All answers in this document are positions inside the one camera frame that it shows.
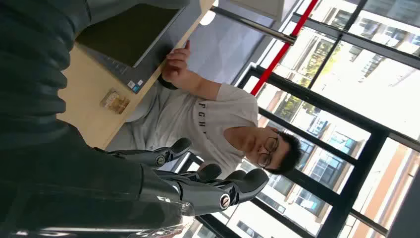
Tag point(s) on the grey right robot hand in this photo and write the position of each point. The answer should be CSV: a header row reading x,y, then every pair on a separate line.
x,y
82,164

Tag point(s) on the person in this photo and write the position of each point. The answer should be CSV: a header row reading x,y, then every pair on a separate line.
x,y
183,118

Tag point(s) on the yellow patterned card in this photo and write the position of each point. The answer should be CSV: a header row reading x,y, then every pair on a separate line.
x,y
115,101

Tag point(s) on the grey laptop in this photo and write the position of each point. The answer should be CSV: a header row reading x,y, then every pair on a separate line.
x,y
131,33

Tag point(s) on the silver metal bar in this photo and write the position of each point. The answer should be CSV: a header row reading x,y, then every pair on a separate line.
x,y
252,24

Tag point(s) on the red pipe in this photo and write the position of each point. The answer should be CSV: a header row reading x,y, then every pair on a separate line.
x,y
282,49

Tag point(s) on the black-framed glasses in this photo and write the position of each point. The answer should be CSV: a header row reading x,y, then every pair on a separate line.
x,y
271,144

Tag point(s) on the black window frame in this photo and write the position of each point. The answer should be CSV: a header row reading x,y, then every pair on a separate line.
x,y
328,105

